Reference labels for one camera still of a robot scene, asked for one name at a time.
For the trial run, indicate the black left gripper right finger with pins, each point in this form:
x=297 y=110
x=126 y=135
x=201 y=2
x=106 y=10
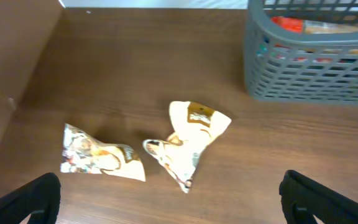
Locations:
x=306 y=201

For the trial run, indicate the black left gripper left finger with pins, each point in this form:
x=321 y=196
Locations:
x=38 y=200

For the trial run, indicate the grey plastic lattice basket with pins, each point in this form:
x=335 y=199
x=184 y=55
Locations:
x=280 y=65

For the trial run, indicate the brown cardboard side panel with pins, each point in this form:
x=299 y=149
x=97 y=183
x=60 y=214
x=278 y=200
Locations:
x=25 y=28

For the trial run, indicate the cream Pantree snack bag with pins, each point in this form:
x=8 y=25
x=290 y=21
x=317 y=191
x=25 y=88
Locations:
x=195 y=127

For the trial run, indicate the red snack bar packet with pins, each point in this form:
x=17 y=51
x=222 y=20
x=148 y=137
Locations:
x=312 y=27

